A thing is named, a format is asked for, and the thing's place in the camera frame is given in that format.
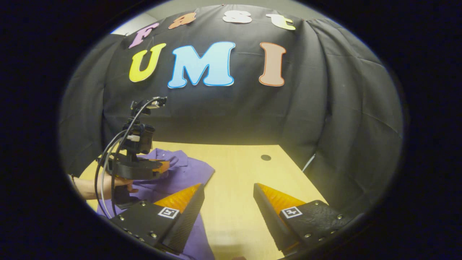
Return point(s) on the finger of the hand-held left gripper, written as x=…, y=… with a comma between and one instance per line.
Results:
x=164, y=166

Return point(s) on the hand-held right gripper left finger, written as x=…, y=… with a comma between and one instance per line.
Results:
x=187, y=216

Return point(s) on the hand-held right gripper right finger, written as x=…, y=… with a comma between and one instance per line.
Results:
x=269, y=216

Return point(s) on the purple polo shirt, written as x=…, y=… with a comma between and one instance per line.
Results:
x=184, y=173

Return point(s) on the black backdrop cloth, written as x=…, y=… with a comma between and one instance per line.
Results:
x=234, y=115

